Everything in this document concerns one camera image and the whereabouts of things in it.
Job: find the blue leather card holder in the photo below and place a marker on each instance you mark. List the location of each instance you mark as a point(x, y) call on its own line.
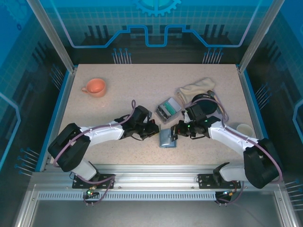
point(165, 140)

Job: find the clear plastic card box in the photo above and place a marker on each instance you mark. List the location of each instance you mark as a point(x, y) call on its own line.
point(169, 116)

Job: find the green card stack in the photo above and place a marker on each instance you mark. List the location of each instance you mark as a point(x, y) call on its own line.
point(171, 107)

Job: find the white card grey stripe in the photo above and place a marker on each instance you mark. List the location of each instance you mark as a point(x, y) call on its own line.
point(174, 102)

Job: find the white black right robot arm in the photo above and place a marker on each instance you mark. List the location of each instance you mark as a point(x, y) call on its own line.
point(227, 137)

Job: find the dark card stack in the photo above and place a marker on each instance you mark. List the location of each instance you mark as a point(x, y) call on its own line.
point(165, 113)

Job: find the black round bowl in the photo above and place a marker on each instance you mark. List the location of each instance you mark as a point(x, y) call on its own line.
point(208, 106)

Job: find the cream cloth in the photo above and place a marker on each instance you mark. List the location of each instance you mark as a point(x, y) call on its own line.
point(196, 88)

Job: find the pale blue cup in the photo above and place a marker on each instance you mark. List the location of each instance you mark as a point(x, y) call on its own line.
point(244, 129)

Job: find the orange ceramic cup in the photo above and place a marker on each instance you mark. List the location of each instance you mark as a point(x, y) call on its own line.
point(94, 88)

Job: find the small circuit board connector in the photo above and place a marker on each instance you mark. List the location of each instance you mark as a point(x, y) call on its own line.
point(228, 192)
point(91, 191)

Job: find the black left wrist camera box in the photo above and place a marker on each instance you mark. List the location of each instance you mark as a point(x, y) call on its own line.
point(142, 113)

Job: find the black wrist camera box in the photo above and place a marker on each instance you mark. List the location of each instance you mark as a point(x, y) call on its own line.
point(195, 111)
point(142, 113)

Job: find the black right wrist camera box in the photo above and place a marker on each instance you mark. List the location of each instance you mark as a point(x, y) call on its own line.
point(195, 111)

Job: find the aluminium front rail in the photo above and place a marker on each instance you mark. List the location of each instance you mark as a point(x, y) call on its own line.
point(154, 176)

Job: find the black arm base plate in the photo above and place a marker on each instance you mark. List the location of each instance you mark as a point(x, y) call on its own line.
point(106, 180)
point(206, 180)

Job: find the aluminium frame post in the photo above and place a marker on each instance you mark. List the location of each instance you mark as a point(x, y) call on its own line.
point(258, 35)
point(52, 35)

